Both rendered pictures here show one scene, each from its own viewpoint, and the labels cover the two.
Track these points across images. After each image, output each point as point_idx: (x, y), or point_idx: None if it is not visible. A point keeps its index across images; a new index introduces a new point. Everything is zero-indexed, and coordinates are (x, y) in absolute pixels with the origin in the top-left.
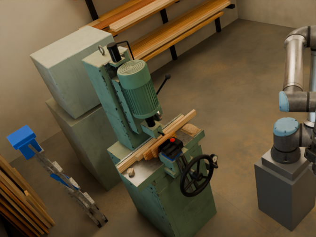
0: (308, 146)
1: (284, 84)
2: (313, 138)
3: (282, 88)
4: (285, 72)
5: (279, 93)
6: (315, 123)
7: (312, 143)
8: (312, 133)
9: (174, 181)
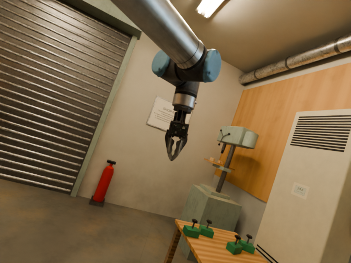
0: (184, 122)
1: (195, 36)
2: (194, 104)
3: (195, 44)
4: (172, 5)
5: (218, 51)
6: (198, 86)
7: (186, 115)
8: (194, 100)
9: None
